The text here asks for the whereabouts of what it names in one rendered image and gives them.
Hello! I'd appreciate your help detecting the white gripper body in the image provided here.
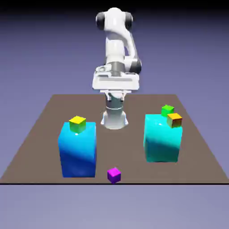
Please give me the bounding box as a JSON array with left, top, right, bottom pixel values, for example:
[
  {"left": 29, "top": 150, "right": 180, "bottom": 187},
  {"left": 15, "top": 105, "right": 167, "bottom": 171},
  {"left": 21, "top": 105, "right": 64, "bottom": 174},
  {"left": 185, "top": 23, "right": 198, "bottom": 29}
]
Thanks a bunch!
[{"left": 92, "top": 71, "right": 140, "bottom": 94}]

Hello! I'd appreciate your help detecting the small yellow cube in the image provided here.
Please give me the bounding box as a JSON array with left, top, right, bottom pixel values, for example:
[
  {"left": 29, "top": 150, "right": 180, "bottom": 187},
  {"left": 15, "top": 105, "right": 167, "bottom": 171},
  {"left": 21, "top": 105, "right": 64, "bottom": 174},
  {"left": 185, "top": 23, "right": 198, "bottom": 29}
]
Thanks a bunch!
[{"left": 68, "top": 115, "right": 87, "bottom": 134}]

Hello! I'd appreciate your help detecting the small green cube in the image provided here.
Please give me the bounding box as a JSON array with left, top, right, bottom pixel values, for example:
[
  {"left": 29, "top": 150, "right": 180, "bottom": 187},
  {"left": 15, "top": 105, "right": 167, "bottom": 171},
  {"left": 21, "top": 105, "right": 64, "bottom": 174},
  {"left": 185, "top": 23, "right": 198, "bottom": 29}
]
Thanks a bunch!
[{"left": 161, "top": 104, "right": 175, "bottom": 117}]

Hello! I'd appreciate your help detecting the small orange cube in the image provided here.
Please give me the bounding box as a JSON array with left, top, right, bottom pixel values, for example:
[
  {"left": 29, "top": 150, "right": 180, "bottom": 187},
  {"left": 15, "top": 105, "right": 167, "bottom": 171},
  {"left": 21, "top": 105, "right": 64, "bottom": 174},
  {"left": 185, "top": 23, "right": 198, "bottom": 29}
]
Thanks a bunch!
[{"left": 166, "top": 113, "right": 183, "bottom": 129}]

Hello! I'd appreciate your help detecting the small purple cube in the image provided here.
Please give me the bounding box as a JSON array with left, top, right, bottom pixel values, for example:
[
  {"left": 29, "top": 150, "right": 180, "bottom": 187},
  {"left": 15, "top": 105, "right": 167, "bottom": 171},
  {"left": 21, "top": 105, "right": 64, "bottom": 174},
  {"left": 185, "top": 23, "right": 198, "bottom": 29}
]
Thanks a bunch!
[{"left": 107, "top": 167, "right": 122, "bottom": 184}]

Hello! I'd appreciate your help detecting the large cyan box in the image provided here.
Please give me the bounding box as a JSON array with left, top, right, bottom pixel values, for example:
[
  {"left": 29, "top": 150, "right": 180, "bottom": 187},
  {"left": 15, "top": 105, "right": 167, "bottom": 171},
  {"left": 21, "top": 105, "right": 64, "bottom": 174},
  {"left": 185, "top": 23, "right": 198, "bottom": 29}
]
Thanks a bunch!
[{"left": 143, "top": 114, "right": 183, "bottom": 163}]

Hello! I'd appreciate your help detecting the large blue box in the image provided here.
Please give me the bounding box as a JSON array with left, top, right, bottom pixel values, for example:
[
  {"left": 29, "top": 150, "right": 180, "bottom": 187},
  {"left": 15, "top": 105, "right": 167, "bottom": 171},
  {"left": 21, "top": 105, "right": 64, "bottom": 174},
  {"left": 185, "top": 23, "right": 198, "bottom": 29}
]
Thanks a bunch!
[{"left": 58, "top": 121, "right": 97, "bottom": 178}]

